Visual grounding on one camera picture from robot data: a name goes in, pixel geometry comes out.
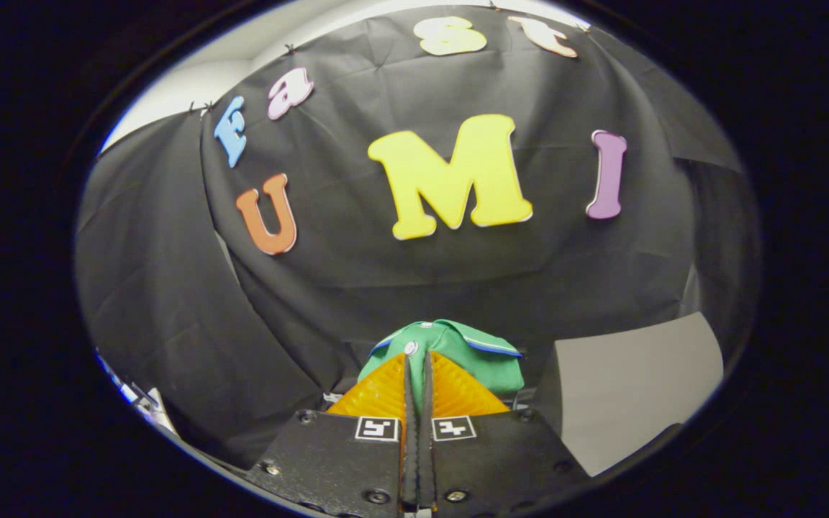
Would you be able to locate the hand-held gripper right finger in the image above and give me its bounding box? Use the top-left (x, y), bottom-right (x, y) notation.
top-left (418, 350), bottom-right (592, 515)

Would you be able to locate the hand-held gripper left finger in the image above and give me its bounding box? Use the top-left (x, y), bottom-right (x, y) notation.
top-left (245, 351), bottom-right (419, 515)

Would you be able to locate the green polo shirt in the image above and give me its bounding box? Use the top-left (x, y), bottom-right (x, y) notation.
top-left (357, 319), bottom-right (525, 414)

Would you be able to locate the beige cabinet with dark top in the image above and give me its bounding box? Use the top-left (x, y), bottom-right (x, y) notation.
top-left (533, 311), bottom-right (725, 477)

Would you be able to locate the black backdrop cloth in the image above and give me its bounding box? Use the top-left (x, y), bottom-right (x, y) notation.
top-left (75, 4), bottom-right (761, 468)

